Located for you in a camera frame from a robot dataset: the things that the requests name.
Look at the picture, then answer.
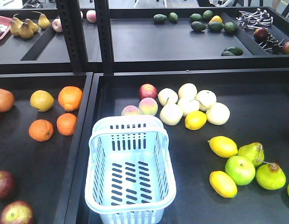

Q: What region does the light blue plastic basket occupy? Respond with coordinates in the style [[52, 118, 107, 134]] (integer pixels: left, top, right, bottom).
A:
[[85, 115, 176, 224]]

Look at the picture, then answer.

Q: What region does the large orange far right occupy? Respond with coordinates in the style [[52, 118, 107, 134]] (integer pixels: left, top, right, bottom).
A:
[[58, 86, 83, 112]]

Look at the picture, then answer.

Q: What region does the green pear lower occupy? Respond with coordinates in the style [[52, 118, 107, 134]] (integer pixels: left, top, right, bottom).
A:
[[255, 159, 286, 190]]

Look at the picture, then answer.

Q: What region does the yellow lemon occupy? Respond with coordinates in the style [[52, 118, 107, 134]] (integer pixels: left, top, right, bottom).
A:
[[208, 136, 238, 158], [209, 171, 238, 198], [184, 111, 207, 131]]

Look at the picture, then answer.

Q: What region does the red apple front middle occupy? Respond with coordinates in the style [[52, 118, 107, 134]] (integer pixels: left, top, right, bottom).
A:
[[0, 170, 17, 200]]

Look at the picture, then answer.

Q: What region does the yellow lemon right lower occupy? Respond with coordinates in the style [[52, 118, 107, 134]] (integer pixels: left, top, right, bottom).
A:
[[209, 171, 238, 198]]

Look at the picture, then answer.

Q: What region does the green apple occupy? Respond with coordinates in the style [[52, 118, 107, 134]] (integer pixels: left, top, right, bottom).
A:
[[225, 155, 256, 186]]

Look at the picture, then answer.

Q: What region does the small orange near right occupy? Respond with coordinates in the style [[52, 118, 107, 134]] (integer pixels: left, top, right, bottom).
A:
[[28, 119, 54, 142]]

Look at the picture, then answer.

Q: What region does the yellow lemon right upper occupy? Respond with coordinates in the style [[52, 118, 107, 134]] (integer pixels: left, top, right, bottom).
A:
[[208, 136, 238, 158]]

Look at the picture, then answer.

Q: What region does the black upright rack post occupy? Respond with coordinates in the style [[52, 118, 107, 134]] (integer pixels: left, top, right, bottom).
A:
[[56, 0, 114, 76]]

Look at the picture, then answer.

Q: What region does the green pear upper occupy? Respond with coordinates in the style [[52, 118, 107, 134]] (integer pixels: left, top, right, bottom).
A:
[[238, 142, 265, 167]]

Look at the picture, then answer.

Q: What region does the small orange right edge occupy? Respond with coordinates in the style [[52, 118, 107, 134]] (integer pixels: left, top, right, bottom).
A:
[[56, 113, 77, 136]]

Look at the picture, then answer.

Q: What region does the black rear display table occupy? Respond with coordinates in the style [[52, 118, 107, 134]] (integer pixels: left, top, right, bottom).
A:
[[0, 8, 289, 74]]

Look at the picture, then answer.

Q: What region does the orange behind centre apple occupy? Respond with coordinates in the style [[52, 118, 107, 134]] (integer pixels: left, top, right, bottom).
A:
[[0, 89, 14, 112]]

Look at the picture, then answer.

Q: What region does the black wooden fruit display table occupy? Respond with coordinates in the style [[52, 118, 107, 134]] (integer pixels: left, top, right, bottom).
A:
[[0, 73, 93, 224]]

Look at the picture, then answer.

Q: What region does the red apple front right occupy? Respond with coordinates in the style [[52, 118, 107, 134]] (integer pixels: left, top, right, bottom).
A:
[[0, 200, 35, 224]]

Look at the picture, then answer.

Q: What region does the green pear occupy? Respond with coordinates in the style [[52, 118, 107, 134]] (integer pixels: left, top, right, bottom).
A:
[[238, 142, 265, 167], [255, 159, 286, 190]]

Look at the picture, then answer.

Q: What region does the yellow orange right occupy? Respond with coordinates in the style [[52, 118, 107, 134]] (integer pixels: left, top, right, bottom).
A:
[[30, 90, 55, 112]]

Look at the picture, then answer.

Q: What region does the yellow lemon centre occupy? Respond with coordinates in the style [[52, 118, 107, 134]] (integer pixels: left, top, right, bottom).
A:
[[184, 111, 207, 131]]

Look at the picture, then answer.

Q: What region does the red plastic tray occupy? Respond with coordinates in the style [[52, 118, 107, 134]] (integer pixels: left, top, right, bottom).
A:
[[0, 16, 11, 41]]

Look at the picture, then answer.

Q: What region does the pink green peach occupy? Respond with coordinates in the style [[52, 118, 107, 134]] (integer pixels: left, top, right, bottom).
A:
[[138, 98, 158, 116]]

